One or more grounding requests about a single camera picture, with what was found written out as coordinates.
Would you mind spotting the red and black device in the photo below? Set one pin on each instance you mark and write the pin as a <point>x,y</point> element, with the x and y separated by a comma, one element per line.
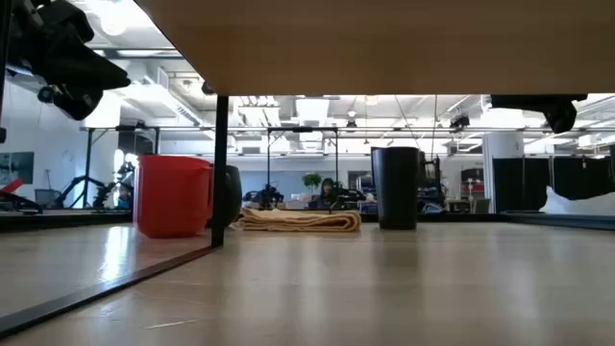
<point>17,201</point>

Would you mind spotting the wooden shelf board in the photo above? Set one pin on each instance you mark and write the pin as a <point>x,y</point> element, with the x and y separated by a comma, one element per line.
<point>384,48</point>

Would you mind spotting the dark wall picture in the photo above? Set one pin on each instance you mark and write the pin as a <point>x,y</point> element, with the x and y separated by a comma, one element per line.
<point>17,168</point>

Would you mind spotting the black ceiling camera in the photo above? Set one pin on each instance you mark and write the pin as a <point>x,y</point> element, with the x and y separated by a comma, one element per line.
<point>46,94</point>

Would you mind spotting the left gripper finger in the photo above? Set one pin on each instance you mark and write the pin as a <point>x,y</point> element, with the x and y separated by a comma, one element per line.
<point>91,74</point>
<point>79,103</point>

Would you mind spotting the black table edge rail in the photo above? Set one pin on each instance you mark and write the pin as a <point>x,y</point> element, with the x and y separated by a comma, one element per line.
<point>72,221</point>

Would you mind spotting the narrow black metal frame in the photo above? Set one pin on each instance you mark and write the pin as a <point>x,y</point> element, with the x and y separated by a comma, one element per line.
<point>268,158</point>

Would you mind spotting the black metal shelf frame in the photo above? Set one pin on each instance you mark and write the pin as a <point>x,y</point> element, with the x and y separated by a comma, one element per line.
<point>220,168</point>

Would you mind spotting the red plastic cup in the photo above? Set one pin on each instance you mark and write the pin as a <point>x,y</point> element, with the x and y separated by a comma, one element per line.
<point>170,197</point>

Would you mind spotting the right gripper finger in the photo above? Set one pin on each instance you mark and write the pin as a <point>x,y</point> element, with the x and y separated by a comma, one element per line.
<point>516,101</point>

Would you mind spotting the wide black metal frame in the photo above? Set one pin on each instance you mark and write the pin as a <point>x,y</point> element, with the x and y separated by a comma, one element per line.
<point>89,158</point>

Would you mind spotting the black mug yellow inside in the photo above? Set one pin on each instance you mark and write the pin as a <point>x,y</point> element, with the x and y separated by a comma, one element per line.
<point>235,192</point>

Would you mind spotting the white building column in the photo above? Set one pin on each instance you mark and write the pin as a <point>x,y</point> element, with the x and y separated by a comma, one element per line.
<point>502,149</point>

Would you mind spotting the folded yellow towel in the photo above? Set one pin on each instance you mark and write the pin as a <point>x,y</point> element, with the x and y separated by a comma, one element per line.
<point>300,222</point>

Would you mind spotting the white draped cloth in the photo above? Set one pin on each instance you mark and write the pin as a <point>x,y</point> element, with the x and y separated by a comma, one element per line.
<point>576,206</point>

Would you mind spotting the black curtain partition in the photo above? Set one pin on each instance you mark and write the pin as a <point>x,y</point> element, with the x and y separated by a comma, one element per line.
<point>523,185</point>

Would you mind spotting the black background robot arm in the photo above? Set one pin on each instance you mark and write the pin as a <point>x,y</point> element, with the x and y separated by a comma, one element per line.
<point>351,195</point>
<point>264,197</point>

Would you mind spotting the green potted plant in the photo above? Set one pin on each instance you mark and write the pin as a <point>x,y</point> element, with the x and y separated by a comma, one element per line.
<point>312,180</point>

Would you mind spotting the seated person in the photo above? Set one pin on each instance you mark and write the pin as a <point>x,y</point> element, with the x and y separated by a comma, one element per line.
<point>329,192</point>

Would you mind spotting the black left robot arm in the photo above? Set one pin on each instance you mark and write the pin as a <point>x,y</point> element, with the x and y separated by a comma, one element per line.
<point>26,12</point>

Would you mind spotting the tall black cup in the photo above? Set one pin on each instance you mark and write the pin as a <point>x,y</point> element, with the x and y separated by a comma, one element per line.
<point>396,187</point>

